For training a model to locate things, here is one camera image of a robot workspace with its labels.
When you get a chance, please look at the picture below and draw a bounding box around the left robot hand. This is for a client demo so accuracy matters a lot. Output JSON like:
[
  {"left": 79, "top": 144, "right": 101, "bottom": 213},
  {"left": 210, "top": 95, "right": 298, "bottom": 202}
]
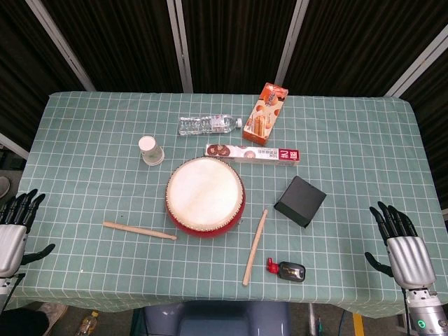
[{"left": 0, "top": 188, "right": 57, "bottom": 279}]

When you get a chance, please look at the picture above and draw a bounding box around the red drum with white skin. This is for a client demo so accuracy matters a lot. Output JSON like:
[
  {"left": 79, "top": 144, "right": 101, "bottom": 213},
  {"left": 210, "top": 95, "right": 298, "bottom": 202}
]
[{"left": 164, "top": 157, "right": 247, "bottom": 239}]

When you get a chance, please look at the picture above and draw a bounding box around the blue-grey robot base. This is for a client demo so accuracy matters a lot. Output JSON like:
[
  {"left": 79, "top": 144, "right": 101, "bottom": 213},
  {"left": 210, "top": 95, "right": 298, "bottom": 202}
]
[{"left": 132, "top": 300, "right": 292, "bottom": 336}]

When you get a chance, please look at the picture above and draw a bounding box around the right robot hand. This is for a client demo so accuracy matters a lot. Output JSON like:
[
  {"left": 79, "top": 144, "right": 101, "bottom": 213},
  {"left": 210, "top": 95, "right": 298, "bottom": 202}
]
[{"left": 364, "top": 200, "right": 437, "bottom": 290}]

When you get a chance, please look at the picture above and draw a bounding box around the green checkered tablecloth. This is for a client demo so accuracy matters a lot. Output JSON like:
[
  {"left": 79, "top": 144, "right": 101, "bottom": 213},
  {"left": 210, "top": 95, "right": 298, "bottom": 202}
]
[{"left": 0, "top": 91, "right": 448, "bottom": 319}]

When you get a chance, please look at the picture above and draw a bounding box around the black cardboard box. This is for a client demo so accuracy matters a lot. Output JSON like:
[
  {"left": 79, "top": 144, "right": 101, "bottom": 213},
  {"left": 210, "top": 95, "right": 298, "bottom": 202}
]
[{"left": 273, "top": 175, "right": 328, "bottom": 229}]

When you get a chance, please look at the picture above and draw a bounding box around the long white and red box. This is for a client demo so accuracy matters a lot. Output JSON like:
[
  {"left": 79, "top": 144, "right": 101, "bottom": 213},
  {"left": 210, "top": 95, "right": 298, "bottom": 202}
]
[{"left": 204, "top": 143, "right": 302, "bottom": 164}]

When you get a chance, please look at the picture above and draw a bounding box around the wooden drumstick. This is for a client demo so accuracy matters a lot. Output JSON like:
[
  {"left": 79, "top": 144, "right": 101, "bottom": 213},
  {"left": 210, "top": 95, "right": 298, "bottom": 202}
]
[
  {"left": 242, "top": 209, "right": 269, "bottom": 287},
  {"left": 102, "top": 220, "right": 178, "bottom": 242}
]

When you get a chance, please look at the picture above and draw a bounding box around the orange snack box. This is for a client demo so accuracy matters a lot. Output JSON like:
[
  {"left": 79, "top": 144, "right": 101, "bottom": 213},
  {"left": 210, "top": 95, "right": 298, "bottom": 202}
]
[{"left": 242, "top": 82, "right": 291, "bottom": 146}]

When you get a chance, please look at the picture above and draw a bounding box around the clear plastic water bottle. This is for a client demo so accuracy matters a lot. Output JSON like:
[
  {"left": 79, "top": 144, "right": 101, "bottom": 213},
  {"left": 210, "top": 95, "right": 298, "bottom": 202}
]
[{"left": 177, "top": 114, "right": 243, "bottom": 137}]

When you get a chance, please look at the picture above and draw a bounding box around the yellow bottle on floor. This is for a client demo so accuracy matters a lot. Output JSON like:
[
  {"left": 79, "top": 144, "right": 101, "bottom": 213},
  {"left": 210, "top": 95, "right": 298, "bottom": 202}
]
[{"left": 73, "top": 310, "right": 99, "bottom": 336}]

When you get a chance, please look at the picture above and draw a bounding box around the black case with red clip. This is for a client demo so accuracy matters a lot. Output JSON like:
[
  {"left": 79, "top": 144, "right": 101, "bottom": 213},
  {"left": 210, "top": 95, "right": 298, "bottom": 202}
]
[{"left": 267, "top": 257, "right": 307, "bottom": 281}]

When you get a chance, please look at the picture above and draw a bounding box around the white paper cup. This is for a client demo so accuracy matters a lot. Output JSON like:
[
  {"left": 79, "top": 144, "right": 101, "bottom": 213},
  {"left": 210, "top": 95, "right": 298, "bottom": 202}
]
[{"left": 137, "top": 135, "right": 165, "bottom": 166}]

